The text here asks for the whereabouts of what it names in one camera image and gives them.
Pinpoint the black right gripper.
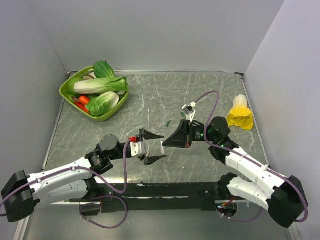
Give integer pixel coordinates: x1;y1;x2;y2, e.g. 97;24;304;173
163;119;218;148

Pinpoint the white red remote control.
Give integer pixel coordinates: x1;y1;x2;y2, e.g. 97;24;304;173
160;141;165;154

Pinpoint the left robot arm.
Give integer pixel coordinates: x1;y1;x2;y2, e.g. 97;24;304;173
0;128;163;223

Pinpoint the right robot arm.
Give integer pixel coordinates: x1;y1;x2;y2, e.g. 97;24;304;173
162;116;308;228

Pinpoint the small green cabbage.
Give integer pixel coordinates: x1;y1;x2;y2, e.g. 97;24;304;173
85;91;120;117

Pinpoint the yellow cabbage toy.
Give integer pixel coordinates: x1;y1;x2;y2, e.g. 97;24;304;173
226;94;254;130

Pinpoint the large napa cabbage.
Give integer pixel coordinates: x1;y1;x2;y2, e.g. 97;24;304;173
73;76;129;95

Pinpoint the long orange carrot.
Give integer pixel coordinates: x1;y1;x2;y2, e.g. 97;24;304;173
74;102;90;115

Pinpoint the short orange carrot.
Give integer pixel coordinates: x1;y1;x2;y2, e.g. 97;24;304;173
78;95;90;106

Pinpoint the purple onion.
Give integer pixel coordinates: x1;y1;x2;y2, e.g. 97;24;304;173
72;97;80;103

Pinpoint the bok choy leaf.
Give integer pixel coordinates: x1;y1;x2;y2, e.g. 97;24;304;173
93;61;116;79

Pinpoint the green plastic basket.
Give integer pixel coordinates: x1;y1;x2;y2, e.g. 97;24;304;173
59;66;129;122

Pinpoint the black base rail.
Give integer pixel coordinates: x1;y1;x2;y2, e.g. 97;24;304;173
79;181;251;217

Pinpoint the base left purple cable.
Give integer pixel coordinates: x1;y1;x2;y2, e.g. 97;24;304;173
78;194;128;229

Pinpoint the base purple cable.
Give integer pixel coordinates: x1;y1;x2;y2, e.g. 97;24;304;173
216;199;265;223
78;194;128;229

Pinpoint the base right purple cable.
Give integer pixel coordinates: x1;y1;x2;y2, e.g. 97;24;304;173
216;199;265;223

